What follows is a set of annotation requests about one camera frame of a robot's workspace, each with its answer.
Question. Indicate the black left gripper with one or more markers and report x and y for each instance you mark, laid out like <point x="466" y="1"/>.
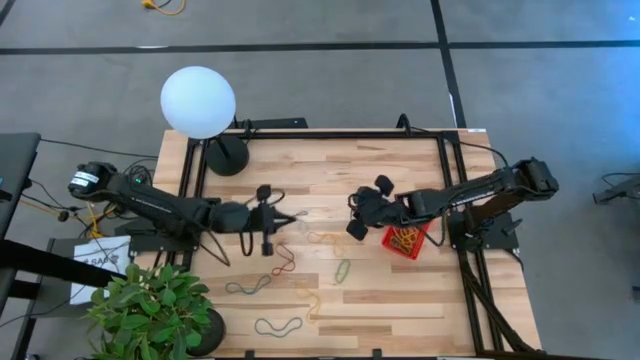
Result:
<point x="264" y="220"/>

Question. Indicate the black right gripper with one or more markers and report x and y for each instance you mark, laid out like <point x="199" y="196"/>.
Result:
<point x="380" y="207"/>

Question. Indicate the red plastic mesh bin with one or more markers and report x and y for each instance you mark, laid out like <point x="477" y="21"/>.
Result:
<point x="387" y="240"/>

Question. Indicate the yellow rubber band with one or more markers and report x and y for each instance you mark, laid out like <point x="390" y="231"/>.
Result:
<point x="336" y="246"/>
<point x="400" y="240"/>
<point x="316" y="305"/>
<point x="410" y="236"/>

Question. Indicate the red rubber band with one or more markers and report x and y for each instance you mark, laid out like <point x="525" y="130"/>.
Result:
<point x="289" y="261"/>

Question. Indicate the green rubber band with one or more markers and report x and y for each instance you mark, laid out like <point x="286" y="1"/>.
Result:
<point x="339" y="280"/>

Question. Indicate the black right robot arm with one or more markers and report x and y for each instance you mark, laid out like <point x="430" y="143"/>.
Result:
<point x="475" y="192"/>

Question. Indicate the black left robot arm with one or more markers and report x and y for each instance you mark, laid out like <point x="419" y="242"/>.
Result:
<point x="150" y="202"/>

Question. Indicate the black power strip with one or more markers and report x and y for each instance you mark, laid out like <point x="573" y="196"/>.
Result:
<point x="280" y="123"/>

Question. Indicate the white label sticker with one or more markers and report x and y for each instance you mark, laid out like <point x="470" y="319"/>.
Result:
<point x="477" y="130"/>

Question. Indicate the white globe lamp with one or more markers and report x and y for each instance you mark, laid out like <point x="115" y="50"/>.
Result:
<point x="197" y="102"/>

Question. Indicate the green potted plant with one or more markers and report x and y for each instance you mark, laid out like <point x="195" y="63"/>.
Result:
<point x="150" y="310"/>

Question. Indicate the white paper sheet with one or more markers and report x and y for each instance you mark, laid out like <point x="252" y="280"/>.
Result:
<point x="100" y="255"/>

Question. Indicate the black floor stand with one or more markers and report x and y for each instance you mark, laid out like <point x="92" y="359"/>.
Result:
<point x="622" y="190"/>

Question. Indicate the black beam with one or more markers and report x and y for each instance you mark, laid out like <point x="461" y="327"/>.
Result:
<point x="40" y="261"/>

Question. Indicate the dark grey desk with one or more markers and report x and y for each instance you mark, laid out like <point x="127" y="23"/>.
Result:
<point x="17" y="170"/>

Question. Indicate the black aluminium table frame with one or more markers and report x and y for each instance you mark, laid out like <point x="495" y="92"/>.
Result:
<point x="350" y="135"/>

